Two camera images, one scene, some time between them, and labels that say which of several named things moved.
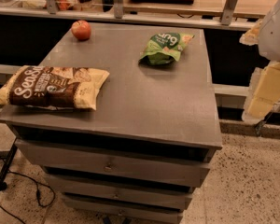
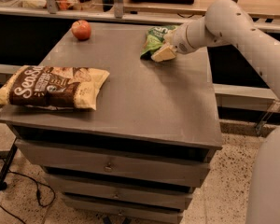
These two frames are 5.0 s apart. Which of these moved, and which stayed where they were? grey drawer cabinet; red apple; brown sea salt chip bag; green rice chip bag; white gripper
Moved: green rice chip bag; white gripper
Stayed: red apple; brown sea salt chip bag; grey drawer cabinet
